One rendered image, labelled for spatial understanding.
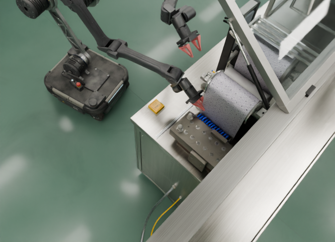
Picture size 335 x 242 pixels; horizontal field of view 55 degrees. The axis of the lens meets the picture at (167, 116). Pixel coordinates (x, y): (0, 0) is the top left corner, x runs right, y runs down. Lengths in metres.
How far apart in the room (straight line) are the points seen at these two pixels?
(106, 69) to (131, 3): 1.15
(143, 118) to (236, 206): 0.90
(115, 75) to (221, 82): 1.49
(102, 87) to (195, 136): 1.32
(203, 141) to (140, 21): 2.19
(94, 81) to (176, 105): 1.09
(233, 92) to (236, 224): 0.64
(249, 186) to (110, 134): 1.83
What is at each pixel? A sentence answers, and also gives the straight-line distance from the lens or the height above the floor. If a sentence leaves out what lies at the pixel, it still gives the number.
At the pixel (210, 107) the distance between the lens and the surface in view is 1.68.
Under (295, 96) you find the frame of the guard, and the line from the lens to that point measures 1.15.
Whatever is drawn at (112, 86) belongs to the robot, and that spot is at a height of 0.24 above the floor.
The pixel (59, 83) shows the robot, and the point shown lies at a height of 0.24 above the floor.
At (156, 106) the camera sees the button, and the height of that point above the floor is 0.92.
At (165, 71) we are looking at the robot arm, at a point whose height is 1.22.
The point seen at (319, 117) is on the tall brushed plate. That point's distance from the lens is 1.46.
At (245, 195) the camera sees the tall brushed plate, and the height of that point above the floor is 1.44.
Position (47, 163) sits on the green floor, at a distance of 2.85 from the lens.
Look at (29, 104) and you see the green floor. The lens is 3.17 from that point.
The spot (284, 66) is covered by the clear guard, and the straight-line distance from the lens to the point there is 1.15.
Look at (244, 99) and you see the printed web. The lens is 1.54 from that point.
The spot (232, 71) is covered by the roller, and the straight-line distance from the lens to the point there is 1.71.
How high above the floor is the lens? 2.55
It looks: 61 degrees down
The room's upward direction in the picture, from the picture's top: 7 degrees clockwise
